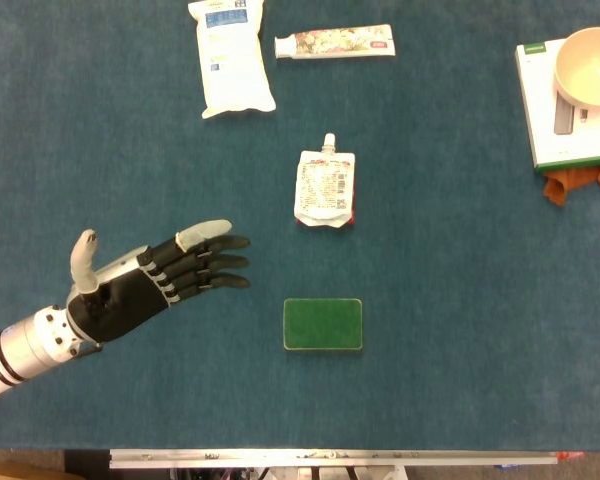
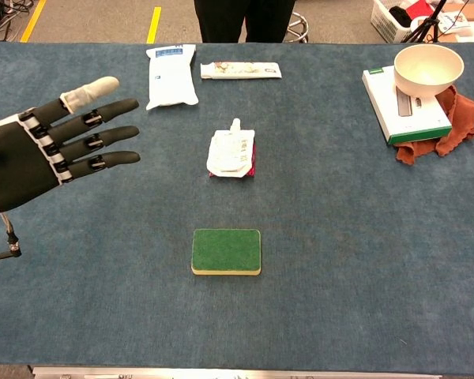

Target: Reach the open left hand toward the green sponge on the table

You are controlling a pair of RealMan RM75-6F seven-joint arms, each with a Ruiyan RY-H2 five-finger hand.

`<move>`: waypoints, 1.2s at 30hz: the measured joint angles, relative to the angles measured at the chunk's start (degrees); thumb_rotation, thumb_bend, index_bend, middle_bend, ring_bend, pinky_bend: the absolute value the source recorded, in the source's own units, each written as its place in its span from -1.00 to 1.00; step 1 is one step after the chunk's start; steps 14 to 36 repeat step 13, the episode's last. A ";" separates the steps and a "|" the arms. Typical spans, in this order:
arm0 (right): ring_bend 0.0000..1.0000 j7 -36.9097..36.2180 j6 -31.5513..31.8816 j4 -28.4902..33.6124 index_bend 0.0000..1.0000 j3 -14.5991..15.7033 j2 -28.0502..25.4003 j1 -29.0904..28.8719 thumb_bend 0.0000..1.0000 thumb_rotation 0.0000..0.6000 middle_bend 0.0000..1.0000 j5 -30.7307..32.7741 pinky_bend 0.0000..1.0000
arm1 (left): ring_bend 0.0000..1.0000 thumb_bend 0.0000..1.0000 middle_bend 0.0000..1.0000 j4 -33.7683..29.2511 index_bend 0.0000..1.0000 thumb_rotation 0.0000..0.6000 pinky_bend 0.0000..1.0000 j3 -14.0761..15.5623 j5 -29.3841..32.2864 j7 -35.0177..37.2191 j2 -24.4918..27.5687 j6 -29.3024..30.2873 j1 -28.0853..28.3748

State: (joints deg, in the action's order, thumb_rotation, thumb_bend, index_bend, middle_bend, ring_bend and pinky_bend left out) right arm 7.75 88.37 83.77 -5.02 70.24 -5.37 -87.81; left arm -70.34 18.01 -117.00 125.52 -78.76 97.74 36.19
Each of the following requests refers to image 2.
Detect black hand cable plug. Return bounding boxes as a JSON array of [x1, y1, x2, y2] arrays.
[[0, 212, 23, 262]]

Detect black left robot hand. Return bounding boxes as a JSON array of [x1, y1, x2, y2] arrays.
[[0, 76, 141, 215]]

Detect white plastic basket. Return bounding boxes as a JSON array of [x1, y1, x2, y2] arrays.
[[370, 0, 435, 43]]

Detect orange cleaning cloth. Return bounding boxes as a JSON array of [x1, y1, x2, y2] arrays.
[[393, 84, 474, 166]]

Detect black tripod stand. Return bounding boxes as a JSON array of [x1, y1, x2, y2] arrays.
[[405, 0, 448, 43]]

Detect chrome stool base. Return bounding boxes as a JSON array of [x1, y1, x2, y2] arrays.
[[284, 11, 310, 44]]

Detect aluminium table edge rail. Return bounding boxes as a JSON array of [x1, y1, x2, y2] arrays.
[[31, 366, 443, 379]]

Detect white green product box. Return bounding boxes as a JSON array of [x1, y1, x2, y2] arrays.
[[361, 65, 453, 147]]

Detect cream plastic bowl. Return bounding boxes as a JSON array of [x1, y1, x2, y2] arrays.
[[393, 43, 465, 98]]

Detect white spouted drink pouch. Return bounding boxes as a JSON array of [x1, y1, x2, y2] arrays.
[[205, 118, 257, 179]]

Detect person in black trousers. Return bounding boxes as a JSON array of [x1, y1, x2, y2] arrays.
[[193, 0, 297, 44]]

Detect floral toothpaste tube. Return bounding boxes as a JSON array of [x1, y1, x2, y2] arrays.
[[199, 61, 282, 81]]

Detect green scouring sponge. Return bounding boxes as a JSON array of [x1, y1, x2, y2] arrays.
[[190, 228, 262, 277]]

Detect blue table mat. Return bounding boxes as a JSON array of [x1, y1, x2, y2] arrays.
[[0, 41, 474, 376]]

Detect white refill pouch bag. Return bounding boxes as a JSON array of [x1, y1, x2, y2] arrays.
[[145, 43, 200, 111]]

